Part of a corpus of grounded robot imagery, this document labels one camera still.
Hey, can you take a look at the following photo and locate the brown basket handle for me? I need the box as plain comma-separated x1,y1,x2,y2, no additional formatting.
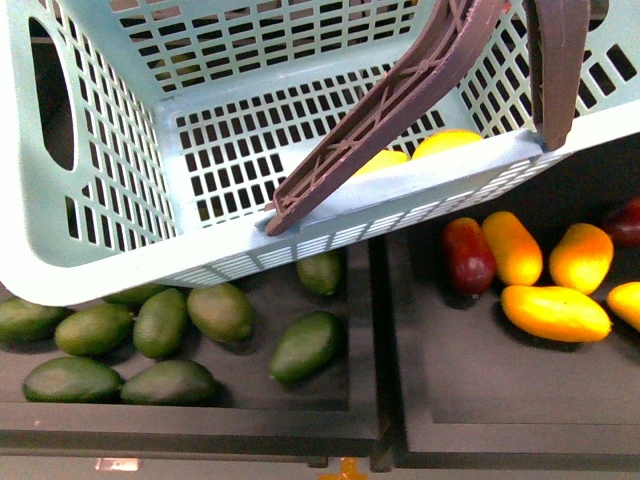
265,1,590,236

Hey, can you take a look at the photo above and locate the dark red mango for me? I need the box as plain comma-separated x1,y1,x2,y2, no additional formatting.
440,217,496,296
602,197,640,248

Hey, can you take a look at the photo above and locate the light blue plastic basket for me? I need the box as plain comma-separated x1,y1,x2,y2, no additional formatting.
1,1,639,306

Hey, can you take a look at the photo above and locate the green avocado near divider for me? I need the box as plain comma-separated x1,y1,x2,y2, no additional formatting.
295,251,343,296

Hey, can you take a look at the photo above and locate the orange-yellow mango upright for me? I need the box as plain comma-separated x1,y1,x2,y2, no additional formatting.
481,211,543,286

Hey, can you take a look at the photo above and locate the green avocado under basket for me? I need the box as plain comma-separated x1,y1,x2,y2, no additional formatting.
103,283,168,308

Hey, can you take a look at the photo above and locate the dark red mango left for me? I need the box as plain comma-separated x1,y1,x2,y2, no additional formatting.
440,217,496,296

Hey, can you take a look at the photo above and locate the yellow mango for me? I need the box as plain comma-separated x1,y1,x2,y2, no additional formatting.
411,129,483,160
500,286,612,343

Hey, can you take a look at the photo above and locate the green avocado centre lone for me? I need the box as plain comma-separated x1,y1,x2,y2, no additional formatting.
269,311,346,384

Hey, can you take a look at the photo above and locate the black tray divider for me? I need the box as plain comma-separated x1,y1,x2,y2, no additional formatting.
346,238,404,474

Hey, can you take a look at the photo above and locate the orange mango tilted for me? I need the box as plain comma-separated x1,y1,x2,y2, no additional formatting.
549,223,614,295

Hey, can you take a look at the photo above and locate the dark red mango right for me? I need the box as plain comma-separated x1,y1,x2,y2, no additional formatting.
602,197,640,248

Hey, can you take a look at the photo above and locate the green avocado olive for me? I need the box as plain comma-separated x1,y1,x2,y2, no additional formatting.
187,283,254,343

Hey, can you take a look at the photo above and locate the green avocado upright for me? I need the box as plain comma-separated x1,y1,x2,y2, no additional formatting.
133,288,189,359

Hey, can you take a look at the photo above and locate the yellow lemon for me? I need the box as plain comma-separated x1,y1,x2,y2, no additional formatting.
353,149,409,177

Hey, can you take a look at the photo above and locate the green avocado bottom left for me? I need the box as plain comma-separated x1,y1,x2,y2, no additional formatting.
22,356,124,403

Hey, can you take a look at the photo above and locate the green avocado bottom middle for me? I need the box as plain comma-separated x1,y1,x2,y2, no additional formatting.
120,359,217,406

